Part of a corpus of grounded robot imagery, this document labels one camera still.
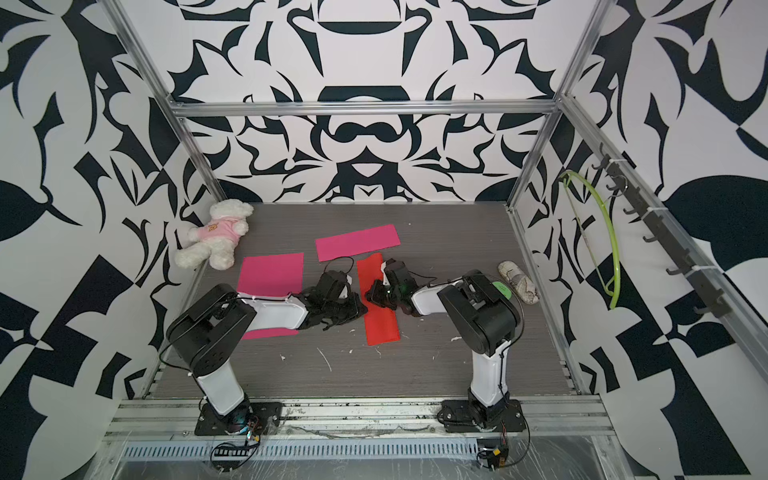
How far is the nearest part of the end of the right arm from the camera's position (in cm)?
75

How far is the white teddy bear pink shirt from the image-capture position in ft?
3.14

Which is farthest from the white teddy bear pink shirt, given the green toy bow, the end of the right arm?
the green toy bow

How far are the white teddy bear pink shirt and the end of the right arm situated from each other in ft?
1.59
